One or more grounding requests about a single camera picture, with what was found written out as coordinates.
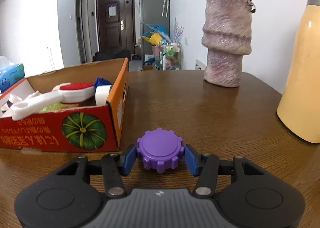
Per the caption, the purple gear-shaped lid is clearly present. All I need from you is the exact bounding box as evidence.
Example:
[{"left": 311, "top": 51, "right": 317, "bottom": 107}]
[{"left": 136, "top": 128, "right": 184, "bottom": 173}]

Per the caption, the large white bottle cap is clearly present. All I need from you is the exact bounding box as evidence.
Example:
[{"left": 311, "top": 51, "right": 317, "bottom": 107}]
[{"left": 95, "top": 85, "right": 113, "bottom": 106}]

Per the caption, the red and white lint brush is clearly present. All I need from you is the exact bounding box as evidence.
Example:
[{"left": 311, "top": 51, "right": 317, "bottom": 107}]
[{"left": 10, "top": 82, "right": 95, "bottom": 121}]

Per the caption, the blue gear-shaped lid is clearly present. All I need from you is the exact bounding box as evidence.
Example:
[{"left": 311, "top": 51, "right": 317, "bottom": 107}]
[{"left": 94, "top": 77, "right": 113, "bottom": 88}]

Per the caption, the white plastic bottle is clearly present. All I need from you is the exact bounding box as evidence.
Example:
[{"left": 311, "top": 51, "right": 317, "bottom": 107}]
[{"left": 0, "top": 94, "right": 23, "bottom": 117}]

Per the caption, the orange cardboard box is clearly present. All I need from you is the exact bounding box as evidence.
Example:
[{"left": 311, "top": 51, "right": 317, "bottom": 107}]
[{"left": 1, "top": 58, "right": 129, "bottom": 152}]

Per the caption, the cream yellow thermos jug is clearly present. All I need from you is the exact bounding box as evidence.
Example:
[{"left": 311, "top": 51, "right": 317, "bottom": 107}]
[{"left": 277, "top": 0, "right": 320, "bottom": 144}]

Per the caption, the black folding chair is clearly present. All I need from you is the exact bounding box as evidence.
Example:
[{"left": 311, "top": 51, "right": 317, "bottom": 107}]
[{"left": 93, "top": 49, "right": 131, "bottom": 62}]

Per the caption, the yellow watering can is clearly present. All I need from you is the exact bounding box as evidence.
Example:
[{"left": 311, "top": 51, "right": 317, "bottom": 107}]
[{"left": 142, "top": 32, "right": 162, "bottom": 46}]

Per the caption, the pink textured vase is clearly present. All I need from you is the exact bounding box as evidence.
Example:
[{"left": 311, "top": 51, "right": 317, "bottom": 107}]
[{"left": 202, "top": 0, "right": 252, "bottom": 88}]

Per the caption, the blue tissue pack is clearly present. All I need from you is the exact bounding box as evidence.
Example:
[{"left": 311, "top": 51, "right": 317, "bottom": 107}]
[{"left": 0, "top": 56, "right": 25, "bottom": 93}]

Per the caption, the dark brown entrance door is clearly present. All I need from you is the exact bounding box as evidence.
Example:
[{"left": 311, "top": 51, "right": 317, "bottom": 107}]
[{"left": 96, "top": 0, "right": 136, "bottom": 54}]

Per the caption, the grey refrigerator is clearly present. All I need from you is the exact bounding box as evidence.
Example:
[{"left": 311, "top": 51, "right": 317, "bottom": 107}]
[{"left": 139, "top": 0, "right": 171, "bottom": 66}]

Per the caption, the metal wire storage cart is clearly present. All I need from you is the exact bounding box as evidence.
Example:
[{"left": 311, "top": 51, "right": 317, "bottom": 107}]
[{"left": 160, "top": 41, "right": 182, "bottom": 71}]

